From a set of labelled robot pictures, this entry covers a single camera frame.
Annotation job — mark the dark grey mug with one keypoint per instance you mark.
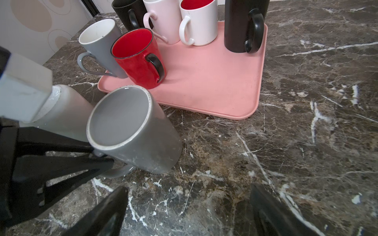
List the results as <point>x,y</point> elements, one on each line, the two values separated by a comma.
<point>130,126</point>

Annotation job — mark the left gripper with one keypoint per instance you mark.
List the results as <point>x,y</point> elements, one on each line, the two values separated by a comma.
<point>33,184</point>

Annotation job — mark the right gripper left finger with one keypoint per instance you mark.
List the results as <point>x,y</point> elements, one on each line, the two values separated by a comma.
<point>105,219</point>

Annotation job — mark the grey mug white interior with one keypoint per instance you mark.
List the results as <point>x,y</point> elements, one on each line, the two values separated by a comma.
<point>98,40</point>

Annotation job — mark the white mug front row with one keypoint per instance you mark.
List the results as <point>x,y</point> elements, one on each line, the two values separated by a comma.
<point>199,25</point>

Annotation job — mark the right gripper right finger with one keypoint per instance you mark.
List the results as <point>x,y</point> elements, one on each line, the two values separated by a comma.
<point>272,218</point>

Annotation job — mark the black mug white rim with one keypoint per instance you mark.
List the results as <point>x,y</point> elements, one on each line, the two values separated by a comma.
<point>244,25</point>

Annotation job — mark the pink rectangular tray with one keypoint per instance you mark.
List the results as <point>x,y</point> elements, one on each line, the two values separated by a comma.
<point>211,79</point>

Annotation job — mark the white ribbed mug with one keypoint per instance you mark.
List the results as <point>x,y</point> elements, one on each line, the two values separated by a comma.
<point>65,112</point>

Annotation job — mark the black mug white base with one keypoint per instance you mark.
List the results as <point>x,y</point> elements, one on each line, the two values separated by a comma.
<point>130,12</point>

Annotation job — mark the pink mug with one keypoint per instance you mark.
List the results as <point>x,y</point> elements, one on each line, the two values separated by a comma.
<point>163,17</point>

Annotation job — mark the red mug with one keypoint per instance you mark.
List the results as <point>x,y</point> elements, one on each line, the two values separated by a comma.
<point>137,53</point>

